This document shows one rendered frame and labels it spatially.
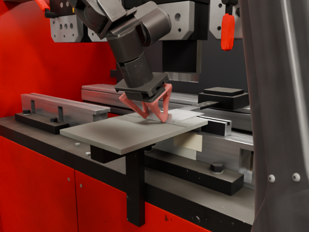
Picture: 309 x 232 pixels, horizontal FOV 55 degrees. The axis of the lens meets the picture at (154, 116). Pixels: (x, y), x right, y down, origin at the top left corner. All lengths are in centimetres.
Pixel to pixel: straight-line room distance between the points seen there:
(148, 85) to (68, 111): 53
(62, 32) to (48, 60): 47
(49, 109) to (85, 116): 22
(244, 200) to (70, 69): 113
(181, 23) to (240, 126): 39
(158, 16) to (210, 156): 32
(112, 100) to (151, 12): 72
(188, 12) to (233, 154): 31
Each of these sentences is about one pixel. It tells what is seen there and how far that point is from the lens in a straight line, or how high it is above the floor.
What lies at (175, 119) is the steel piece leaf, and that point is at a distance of 66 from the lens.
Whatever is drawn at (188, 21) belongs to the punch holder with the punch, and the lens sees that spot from 66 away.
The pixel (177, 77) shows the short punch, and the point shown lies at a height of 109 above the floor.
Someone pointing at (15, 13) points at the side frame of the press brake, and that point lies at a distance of 141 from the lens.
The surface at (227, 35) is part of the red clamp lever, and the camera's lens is 57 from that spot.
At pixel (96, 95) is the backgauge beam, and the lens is 135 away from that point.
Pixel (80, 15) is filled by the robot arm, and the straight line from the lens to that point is 60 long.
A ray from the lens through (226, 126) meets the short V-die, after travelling 66.
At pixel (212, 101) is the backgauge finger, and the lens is 89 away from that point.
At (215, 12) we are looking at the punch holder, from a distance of 63.
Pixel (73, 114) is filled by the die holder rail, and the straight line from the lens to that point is 103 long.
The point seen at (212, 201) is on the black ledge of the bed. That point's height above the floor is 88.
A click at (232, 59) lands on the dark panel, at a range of 121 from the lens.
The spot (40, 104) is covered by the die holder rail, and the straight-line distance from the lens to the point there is 122.
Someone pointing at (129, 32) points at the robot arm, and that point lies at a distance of 54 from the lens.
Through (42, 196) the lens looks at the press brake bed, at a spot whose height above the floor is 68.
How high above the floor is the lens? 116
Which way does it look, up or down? 13 degrees down
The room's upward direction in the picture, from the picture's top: straight up
